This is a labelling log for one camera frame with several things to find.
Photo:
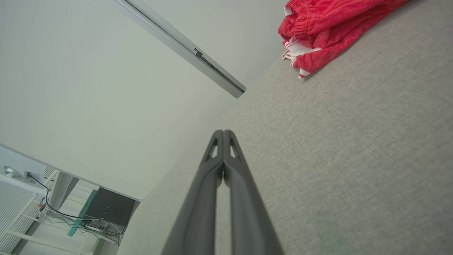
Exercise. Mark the grey metal partition post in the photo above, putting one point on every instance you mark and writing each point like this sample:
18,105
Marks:
184,40

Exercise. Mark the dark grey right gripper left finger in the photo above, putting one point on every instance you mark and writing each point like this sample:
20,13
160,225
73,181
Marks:
198,212

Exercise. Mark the grey power strip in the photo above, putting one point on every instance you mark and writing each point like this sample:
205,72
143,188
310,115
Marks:
102,225

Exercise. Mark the grey round lamp head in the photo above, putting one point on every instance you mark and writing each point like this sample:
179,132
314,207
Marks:
12,171

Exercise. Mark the red Bulls 23 jersey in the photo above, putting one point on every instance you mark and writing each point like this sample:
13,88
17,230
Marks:
318,60

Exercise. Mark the red shorts white side stripes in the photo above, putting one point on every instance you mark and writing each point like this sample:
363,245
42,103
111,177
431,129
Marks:
318,17

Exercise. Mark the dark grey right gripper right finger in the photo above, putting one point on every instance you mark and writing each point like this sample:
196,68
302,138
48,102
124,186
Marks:
247,212

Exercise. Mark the pale grey desk leg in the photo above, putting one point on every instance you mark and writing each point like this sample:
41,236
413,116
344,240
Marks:
62,189

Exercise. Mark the black box device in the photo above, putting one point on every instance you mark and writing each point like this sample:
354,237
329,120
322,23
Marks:
111,207

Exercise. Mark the teal flat board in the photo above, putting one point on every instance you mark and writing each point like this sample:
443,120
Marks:
81,214

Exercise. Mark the white metal rack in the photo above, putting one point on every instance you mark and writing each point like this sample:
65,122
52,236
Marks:
14,209

